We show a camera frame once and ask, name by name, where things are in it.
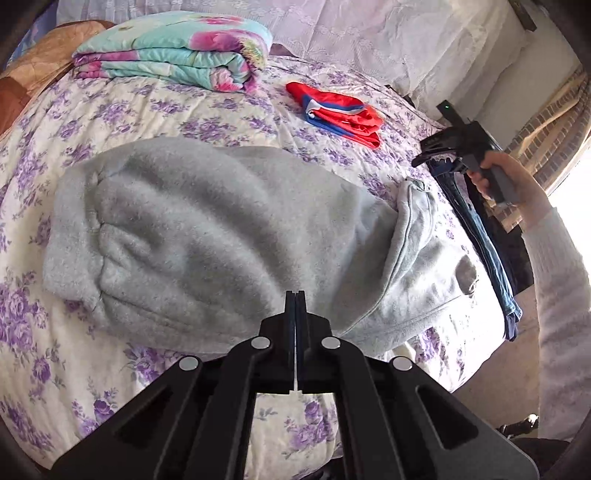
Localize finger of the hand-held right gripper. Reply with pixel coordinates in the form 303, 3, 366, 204
412, 127, 462, 168

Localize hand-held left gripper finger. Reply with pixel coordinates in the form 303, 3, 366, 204
50, 290, 296, 480
294, 290, 541, 480

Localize grey fleece sweatshirt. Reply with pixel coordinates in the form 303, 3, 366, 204
42, 137, 481, 360

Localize person's right forearm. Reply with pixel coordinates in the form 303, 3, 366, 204
521, 206, 591, 443

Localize person's right hand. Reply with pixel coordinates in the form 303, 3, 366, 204
466, 151, 551, 224

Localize blue jeans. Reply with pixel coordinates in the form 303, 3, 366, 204
429, 157, 523, 342

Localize red and blue folded garment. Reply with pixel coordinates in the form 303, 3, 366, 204
285, 82, 385, 151

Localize purple floral bedspread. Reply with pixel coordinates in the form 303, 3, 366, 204
0, 54, 506, 480

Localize folded floral quilt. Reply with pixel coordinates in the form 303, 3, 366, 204
71, 13, 273, 95

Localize orange patterned pillow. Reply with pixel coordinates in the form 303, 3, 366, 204
0, 21, 116, 137

